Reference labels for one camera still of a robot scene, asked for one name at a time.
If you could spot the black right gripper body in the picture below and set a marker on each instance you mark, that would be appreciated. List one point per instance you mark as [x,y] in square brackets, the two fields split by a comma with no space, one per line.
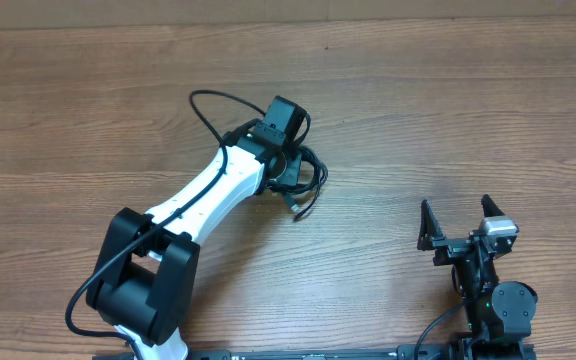
[451,251]

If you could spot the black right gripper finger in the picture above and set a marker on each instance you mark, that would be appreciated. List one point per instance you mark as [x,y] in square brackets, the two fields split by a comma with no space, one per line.
[430,232]
[490,208]

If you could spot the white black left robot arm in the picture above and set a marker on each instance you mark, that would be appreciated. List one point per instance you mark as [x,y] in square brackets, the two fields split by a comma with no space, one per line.
[144,276]

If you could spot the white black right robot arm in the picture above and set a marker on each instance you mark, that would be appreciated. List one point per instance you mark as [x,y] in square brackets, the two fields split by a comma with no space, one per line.
[499,314]

